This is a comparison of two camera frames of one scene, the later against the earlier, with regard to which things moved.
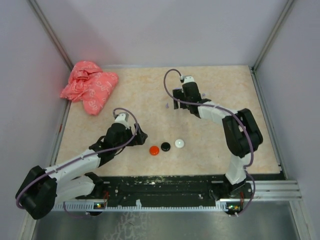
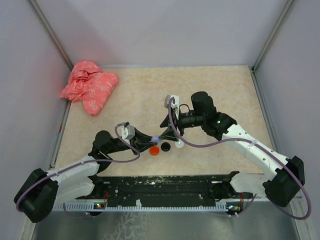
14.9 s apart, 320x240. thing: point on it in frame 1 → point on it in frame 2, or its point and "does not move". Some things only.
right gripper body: x=179 y=93 → x=178 y=122
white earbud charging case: x=179 y=143 does not move
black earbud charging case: x=165 y=146 does not move
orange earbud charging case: x=154 y=150 does not move
